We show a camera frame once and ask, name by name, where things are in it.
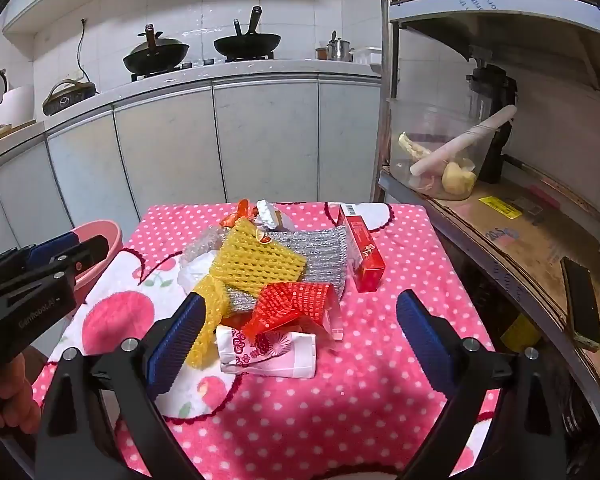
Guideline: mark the white printed paper packet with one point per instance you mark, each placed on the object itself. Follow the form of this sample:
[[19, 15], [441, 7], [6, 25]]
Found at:
[[280, 360]]

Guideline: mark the orange plastic wrapper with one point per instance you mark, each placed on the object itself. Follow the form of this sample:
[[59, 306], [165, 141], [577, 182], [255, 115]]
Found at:
[[235, 217]]

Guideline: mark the black wok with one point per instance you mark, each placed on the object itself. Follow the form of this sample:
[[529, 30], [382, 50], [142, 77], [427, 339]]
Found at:
[[247, 45]]

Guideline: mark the wooden cutting board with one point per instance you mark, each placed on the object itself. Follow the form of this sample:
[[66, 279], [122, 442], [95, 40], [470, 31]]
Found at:
[[15, 130]]

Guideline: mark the white plastic container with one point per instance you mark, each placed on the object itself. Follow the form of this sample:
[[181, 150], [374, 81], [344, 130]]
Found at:
[[367, 55]]

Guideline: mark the red foam fruit net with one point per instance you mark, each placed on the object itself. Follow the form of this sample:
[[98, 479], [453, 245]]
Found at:
[[290, 305]]

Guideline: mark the black smartphone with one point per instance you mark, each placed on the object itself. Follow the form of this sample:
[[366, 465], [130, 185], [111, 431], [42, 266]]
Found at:
[[582, 305]]

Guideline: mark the pink dotted printed blanket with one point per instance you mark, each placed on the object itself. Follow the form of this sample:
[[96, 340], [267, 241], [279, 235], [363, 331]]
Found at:
[[330, 410]]

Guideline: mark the white paper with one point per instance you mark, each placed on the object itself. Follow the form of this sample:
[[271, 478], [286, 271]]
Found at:
[[267, 212]]

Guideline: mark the red cardboard box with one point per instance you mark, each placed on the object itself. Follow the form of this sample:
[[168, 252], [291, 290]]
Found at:
[[367, 255]]

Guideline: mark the ginger root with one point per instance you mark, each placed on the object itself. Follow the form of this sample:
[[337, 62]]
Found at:
[[457, 180]]

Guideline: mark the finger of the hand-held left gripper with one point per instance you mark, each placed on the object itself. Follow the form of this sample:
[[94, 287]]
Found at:
[[82, 257], [50, 247]]

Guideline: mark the clear plastic container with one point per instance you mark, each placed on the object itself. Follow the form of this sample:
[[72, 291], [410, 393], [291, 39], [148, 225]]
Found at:
[[430, 120]]

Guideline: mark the white kitchen counter cabinet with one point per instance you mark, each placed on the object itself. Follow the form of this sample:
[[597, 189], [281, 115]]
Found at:
[[265, 140]]

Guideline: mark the yellow foam fruit net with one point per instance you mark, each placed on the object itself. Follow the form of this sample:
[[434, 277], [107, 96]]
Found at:
[[260, 260], [207, 325]]

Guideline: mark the steel kettle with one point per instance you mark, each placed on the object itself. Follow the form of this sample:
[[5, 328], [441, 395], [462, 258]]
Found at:
[[339, 50]]

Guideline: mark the yellow package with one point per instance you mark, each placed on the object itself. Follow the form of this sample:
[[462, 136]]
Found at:
[[520, 335]]

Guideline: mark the person's left hand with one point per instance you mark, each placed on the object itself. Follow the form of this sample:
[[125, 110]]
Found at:
[[20, 400]]

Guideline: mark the gas stove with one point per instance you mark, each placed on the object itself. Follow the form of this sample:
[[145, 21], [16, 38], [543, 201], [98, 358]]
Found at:
[[200, 64]]

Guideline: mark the dark wok with lid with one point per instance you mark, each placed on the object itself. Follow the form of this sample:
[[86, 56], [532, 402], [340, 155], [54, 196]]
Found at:
[[155, 55]]

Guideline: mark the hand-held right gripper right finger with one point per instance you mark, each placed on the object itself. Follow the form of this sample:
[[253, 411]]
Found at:
[[425, 340]]

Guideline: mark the silver foam sheet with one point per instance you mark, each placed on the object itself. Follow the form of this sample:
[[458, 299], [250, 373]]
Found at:
[[320, 255]]

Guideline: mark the black electric hot pot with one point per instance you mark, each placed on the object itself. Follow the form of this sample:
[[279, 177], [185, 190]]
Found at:
[[70, 97]]

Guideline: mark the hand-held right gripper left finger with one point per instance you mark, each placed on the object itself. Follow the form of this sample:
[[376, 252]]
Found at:
[[177, 345]]

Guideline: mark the pink plastic bucket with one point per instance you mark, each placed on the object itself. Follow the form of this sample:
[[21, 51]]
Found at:
[[107, 245]]

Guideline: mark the cardboard sheet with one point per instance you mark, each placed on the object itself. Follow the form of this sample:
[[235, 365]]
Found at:
[[525, 250]]

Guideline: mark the pale yellow vegetable piece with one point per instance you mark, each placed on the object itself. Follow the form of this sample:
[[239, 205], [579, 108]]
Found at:
[[412, 147]]

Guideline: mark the clear bubble wrap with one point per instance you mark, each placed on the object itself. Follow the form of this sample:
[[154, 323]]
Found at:
[[202, 250]]

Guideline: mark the white rolling pin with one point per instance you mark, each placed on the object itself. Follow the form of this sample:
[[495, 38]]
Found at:
[[465, 142]]

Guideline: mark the black blender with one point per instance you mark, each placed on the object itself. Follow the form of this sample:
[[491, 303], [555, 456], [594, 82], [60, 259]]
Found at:
[[500, 95]]

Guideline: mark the metal shelf rack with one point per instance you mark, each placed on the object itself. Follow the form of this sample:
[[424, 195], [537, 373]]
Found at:
[[386, 110]]

